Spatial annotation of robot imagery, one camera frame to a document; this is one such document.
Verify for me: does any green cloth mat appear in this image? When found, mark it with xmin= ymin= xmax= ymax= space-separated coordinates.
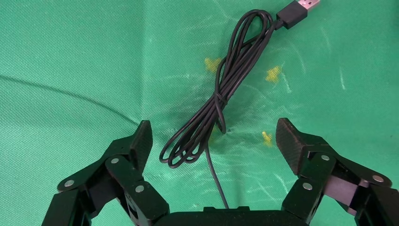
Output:
xmin=0 ymin=0 xmax=399 ymax=226

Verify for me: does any black USB cable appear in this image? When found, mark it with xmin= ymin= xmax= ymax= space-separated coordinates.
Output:
xmin=159 ymin=0 xmax=322 ymax=210

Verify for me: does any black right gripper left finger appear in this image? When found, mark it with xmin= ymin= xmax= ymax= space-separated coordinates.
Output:
xmin=41 ymin=120 xmax=170 ymax=226

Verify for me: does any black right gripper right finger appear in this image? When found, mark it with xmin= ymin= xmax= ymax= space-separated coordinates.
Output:
xmin=276 ymin=117 xmax=399 ymax=226

